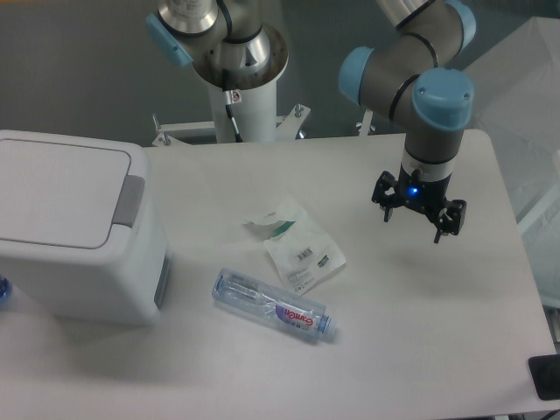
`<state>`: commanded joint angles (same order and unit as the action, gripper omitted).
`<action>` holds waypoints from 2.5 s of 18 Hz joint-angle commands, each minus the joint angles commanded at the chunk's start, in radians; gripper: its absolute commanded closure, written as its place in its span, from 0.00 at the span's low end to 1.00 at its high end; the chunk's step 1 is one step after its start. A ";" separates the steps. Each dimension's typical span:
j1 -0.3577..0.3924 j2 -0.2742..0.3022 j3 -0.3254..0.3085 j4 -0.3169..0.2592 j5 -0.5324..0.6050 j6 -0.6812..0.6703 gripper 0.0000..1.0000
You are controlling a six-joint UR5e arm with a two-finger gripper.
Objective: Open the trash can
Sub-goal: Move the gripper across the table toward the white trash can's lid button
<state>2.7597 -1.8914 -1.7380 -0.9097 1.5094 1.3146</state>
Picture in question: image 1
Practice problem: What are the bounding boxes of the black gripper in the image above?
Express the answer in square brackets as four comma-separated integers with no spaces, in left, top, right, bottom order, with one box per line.
[371,164,467,243]

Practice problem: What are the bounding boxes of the white plastic trash can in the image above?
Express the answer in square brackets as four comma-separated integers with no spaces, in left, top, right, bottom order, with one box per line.
[1,130,171,326]

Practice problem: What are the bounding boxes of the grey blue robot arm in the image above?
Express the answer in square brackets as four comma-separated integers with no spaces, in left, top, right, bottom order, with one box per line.
[146,1,476,236]

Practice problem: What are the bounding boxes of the white torn plastic package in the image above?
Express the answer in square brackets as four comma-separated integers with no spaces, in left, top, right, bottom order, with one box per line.
[246,196,347,296]

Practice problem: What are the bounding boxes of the white covered box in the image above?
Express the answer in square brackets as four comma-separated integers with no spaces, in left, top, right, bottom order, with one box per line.
[465,17,559,307]

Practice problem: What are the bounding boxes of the clear plastic water bottle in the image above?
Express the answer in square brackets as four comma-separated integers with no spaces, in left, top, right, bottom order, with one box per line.
[212,268,338,343]

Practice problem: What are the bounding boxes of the black device at table edge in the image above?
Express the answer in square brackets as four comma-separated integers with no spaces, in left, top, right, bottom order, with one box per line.
[528,354,559,401]

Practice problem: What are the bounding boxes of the blue bottle cap at edge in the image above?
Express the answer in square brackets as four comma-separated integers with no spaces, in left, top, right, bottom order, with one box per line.
[0,276,12,305]

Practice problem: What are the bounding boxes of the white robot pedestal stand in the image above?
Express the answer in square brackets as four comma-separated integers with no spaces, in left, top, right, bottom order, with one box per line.
[150,82,377,148]

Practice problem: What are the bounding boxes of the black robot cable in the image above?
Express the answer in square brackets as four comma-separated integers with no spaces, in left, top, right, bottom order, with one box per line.
[220,68,244,144]

